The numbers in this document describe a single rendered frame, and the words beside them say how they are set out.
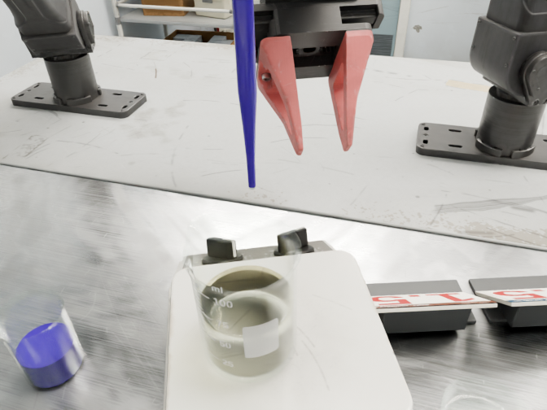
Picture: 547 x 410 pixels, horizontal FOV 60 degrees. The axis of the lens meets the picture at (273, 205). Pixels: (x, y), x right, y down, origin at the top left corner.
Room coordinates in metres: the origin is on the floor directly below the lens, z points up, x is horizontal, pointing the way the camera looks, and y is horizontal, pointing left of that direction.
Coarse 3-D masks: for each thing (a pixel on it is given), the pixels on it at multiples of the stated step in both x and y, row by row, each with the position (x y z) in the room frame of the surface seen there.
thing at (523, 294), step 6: (492, 294) 0.25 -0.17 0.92; (498, 294) 0.25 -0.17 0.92; (504, 294) 0.25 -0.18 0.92; (510, 294) 0.24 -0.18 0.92; (516, 294) 0.24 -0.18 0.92; (522, 294) 0.24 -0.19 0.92; (528, 294) 0.24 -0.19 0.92; (534, 294) 0.24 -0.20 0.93; (540, 294) 0.24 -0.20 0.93; (546, 294) 0.24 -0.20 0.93
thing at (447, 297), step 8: (376, 296) 0.26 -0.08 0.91; (384, 296) 0.26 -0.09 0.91; (392, 296) 0.26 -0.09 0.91; (400, 296) 0.26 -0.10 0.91; (408, 296) 0.25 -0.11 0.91; (416, 296) 0.25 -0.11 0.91; (424, 296) 0.25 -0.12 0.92; (432, 296) 0.25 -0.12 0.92; (440, 296) 0.25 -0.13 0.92; (448, 296) 0.25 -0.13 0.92; (456, 296) 0.25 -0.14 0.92; (464, 296) 0.24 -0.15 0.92; (472, 296) 0.24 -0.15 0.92; (376, 304) 0.23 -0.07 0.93; (384, 304) 0.23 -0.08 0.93; (392, 304) 0.23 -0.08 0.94; (400, 304) 0.23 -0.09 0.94
